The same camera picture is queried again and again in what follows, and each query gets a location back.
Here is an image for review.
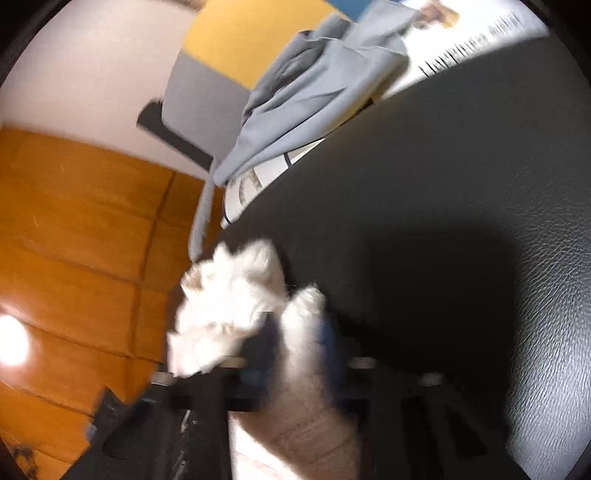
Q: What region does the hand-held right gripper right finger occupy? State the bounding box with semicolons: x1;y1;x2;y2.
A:
318;318;532;480

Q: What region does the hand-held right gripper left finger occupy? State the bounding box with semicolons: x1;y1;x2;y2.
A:
65;314;282;480

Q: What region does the white knit sweater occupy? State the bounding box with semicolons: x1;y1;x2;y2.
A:
166;239;365;480

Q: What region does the black foam roll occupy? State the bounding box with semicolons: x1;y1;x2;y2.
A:
136;99;214;171

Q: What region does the grey upholstered chair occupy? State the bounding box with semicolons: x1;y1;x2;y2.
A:
164;51;252;158

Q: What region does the grey garment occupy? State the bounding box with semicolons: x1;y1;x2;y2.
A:
189;0;416;259

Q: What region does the yellow cushion panel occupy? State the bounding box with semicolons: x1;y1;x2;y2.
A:
182;0;342;90

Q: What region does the blue cushion panel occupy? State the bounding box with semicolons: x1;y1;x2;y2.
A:
332;0;384;21

